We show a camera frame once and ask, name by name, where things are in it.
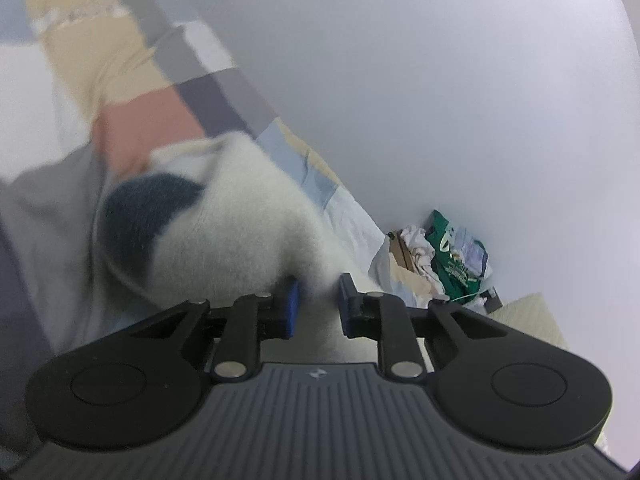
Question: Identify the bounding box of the cream sweater with blue stripes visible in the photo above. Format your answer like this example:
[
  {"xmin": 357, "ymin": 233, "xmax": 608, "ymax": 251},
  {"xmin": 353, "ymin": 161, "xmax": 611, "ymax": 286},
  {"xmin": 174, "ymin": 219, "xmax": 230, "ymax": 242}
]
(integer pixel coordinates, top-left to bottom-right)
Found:
[{"xmin": 96, "ymin": 131, "xmax": 379, "ymax": 363}]

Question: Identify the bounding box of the wall power socket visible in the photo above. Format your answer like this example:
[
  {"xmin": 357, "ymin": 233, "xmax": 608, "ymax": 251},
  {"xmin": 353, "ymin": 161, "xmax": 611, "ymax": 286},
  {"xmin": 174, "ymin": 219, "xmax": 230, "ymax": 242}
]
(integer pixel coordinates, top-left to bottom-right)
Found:
[{"xmin": 482, "ymin": 287, "xmax": 503, "ymax": 313}]

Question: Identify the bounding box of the patchwork pastel bed cover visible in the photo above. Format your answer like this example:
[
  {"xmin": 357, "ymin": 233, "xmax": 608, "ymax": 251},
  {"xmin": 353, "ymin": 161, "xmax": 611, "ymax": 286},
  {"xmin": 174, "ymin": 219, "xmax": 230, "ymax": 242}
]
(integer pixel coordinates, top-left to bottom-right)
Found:
[{"xmin": 0, "ymin": 0, "xmax": 436, "ymax": 456}]

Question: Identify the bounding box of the clear plastic package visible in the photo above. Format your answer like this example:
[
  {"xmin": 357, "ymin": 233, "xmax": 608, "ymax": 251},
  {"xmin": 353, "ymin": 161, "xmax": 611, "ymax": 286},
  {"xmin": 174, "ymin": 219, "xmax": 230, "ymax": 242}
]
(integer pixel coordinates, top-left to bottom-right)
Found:
[{"xmin": 450, "ymin": 226, "xmax": 489, "ymax": 278}]

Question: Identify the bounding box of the white crumpled cloth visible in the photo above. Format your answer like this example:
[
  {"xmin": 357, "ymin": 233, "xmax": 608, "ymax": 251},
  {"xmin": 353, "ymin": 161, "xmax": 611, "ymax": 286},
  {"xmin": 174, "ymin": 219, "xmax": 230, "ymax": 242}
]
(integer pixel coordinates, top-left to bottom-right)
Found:
[{"xmin": 399, "ymin": 226, "xmax": 445, "ymax": 295}]

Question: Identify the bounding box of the cardboard box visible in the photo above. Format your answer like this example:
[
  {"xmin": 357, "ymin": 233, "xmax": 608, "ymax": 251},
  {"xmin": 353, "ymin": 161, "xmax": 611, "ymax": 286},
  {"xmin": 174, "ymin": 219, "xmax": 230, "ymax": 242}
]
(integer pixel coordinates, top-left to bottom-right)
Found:
[{"xmin": 387, "ymin": 231, "xmax": 420, "ymax": 274}]

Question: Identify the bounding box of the white spray bottle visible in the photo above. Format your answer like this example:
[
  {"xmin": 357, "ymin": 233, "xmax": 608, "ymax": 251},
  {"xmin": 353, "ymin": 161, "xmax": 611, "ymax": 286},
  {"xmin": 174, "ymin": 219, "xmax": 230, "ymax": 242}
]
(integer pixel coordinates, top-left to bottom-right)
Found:
[{"xmin": 464, "ymin": 296, "xmax": 487, "ymax": 315}]

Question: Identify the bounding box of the green plastic bag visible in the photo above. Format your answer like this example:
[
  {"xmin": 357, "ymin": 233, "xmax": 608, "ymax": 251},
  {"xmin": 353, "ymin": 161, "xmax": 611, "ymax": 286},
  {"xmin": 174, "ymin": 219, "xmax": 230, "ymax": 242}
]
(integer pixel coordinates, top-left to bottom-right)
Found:
[{"xmin": 426, "ymin": 210, "xmax": 492, "ymax": 304}]

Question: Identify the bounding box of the cream textured cushion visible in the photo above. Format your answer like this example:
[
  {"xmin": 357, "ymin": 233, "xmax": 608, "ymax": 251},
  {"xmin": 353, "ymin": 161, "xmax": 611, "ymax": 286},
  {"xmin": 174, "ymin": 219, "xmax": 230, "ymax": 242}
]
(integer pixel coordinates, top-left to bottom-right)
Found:
[{"xmin": 488, "ymin": 292, "xmax": 568, "ymax": 350}]

